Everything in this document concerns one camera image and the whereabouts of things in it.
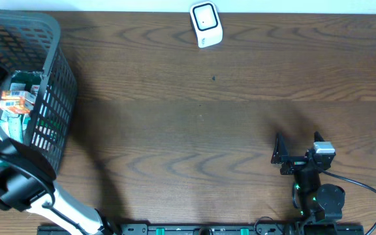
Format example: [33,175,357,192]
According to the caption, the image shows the orange tissue pack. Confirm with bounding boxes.
[1,90,37,104]
[0,99,34,114]

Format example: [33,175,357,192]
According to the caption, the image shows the green white gloves packet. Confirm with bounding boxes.
[10,70,42,95]

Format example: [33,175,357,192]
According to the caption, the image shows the light green wipes packet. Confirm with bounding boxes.
[0,112,31,143]

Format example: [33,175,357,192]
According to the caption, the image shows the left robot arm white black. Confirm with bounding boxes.
[0,66,121,234]

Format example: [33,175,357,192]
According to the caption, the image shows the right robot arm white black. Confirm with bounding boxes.
[271,132,345,223]

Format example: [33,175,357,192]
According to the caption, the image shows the white barcode scanner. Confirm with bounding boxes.
[189,1,223,48]

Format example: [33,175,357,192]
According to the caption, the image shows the grey plastic mesh basket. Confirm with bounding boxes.
[0,10,78,171]

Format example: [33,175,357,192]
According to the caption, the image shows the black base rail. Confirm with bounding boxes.
[37,223,365,235]

